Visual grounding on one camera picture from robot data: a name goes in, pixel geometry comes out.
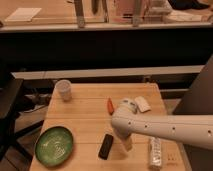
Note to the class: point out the grey metal post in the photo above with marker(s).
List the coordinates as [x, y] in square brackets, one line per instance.
[136, 13]
[79, 13]

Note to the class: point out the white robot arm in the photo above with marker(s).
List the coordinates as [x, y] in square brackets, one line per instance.
[129, 118]

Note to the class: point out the grey metal post left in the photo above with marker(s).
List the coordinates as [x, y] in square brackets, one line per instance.
[79, 13]

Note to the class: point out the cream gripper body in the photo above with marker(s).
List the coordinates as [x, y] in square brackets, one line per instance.
[127, 143]

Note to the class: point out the black chair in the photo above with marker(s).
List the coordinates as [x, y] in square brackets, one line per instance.
[12, 103]

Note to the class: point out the green ceramic plate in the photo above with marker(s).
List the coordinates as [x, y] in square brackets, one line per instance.
[54, 146]

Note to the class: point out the clear plastic water bottle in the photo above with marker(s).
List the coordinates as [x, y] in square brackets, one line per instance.
[155, 153]

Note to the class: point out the grey metal post right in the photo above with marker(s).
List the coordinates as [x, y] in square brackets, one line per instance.
[136, 13]

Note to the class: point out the white paper sheet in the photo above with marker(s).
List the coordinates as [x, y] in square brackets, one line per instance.
[23, 15]

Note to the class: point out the orange carrot toy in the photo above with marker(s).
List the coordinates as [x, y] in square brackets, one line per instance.
[110, 106]

